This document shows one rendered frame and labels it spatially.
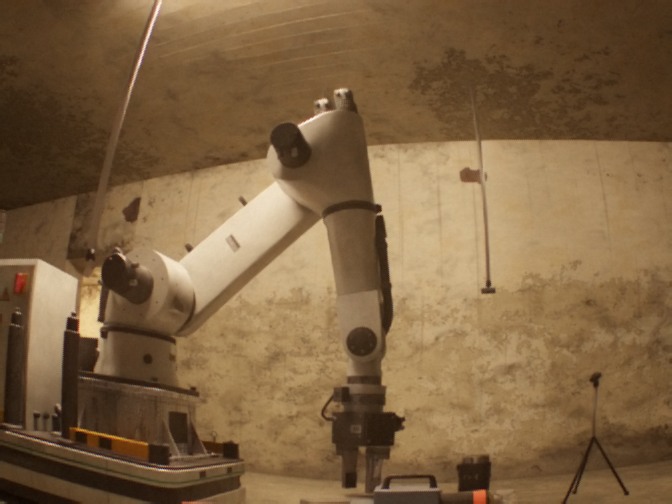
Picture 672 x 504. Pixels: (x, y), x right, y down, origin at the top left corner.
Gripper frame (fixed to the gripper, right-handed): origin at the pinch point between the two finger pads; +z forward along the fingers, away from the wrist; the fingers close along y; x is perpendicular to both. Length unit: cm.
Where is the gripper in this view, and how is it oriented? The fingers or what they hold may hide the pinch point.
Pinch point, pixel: (360, 482)
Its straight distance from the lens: 211.7
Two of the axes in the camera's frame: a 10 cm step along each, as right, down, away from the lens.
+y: 5.3, -2.1, -8.2
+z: -0.3, 9.6, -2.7
